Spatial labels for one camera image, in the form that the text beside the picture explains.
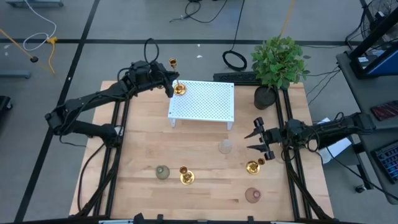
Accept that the orange strap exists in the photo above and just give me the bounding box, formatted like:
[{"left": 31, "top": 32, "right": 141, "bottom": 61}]
[{"left": 279, "top": 0, "right": 297, "bottom": 39}]

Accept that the black plant pot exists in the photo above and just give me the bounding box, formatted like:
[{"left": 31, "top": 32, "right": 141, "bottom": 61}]
[{"left": 253, "top": 85, "right": 277, "bottom": 111}]

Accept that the grey desk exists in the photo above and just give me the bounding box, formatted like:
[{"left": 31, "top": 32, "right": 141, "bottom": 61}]
[{"left": 335, "top": 49, "right": 398, "bottom": 206}]

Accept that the blue backlit keyboard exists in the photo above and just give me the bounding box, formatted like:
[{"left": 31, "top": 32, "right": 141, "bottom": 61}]
[{"left": 371, "top": 140, "right": 398, "bottom": 185}]

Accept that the coiled black cable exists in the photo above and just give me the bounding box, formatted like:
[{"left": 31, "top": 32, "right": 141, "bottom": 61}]
[{"left": 221, "top": 0, "right": 249, "bottom": 72}]

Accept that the orange rod with black tip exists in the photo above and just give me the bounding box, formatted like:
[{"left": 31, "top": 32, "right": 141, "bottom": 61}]
[{"left": 0, "top": 27, "right": 40, "bottom": 63}]

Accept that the white floor cable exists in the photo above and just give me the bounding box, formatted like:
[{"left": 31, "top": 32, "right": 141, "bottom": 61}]
[{"left": 22, "top": 0, "right": 57, "bottom": 52}]

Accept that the short brass candlestick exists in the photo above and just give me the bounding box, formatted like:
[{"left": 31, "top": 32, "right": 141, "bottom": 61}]
[{"left": 246, "top": 157, "right": 266, "bottom": 175}]

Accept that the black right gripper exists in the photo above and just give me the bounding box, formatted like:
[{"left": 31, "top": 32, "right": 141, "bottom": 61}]
[{"left": 243, "top": 117, "right": 282, "bottom": 161}]

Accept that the grey furniture foot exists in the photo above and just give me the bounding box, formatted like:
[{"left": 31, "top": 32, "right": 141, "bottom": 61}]
[
  {"left": 5, "top": 0, "right": 65, "bottom": 8},
  {"left": 0, "top": 70, "right": 32, "bottom": 80}
]

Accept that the black floor cable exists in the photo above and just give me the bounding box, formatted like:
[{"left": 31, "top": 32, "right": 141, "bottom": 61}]
[{"left": 169, "top": 0, "right": 229, "bottom": 24}]

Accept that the green leafy plant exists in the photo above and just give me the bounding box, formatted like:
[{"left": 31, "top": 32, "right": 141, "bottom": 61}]
[{"left": 250, "top": 35, "right": 311, "bottom": 91}]

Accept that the green glass candle holder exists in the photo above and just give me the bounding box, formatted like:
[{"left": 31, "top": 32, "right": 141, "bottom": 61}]
[{"left": 155, "top": 164, "right": 171, "bottom": 181}]

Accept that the white paper sheet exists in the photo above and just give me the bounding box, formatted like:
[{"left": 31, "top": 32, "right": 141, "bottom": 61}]
[{"left": 312, "top": 117, "right": 353, "bottom": 165}]

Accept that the yellow cable with plug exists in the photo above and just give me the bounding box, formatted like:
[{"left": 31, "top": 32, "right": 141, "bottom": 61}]
[{"left": 45, "top": 36, "right": 59, "bottom": 75}]

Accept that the clear glass candle holder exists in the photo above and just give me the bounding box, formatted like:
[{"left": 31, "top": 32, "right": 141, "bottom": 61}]
[{"left": 218, "top": 139, "right": 233, "bottom": 155}]

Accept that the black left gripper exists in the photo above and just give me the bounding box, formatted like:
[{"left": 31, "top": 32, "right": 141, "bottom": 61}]
[{"left": 150, "top": 62, "right": 180, "bottom": 98}]

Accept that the black aluminium frame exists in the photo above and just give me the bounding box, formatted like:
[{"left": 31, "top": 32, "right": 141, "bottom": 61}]
[{"left": 70, "top": 80, "right": 335, "bottom": 224}]

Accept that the blue screen device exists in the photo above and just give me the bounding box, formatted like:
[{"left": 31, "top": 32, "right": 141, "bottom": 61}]
[{"left": 349, "top": 43, "right": 398, "bottom": 80}]

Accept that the pink glass candle holder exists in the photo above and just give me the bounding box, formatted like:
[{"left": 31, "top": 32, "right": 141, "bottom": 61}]
[{"left": 244, "top": 187, "right": 261, "bottom": 204}]

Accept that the black fan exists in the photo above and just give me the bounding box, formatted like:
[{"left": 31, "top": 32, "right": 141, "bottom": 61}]
[{"left": 360, "top": 0, "right": 398, "bottom": 43}]

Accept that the tall brass candlestick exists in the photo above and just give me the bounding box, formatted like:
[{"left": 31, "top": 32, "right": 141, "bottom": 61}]
[
  {"left": 178, "top": 165, "right": 195, "bottom": 186},
  {"left": 169, "top": 57, "right": 188, "bottom": 96}
]

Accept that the dark red flat item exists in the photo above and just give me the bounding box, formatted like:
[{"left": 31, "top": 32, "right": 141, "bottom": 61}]
[{"left": 369, "top": 100, "right": 398, "bottom": 122}]

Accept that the black floor object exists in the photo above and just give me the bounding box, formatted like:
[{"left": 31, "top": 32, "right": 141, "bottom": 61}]
[{"left": 0, "top": 95, "right": 13, "bottom": 114}]

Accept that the black diagonal stand bar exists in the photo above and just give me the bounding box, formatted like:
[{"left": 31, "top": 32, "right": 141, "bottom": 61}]
[{"left": 347, "top": 14, "right": 398, "bottom": 60}]

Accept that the white perforated metal shelf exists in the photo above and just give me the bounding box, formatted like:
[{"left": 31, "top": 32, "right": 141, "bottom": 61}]
[{"left": 167, "top": 80, "right": 236, "bottom": 131}]

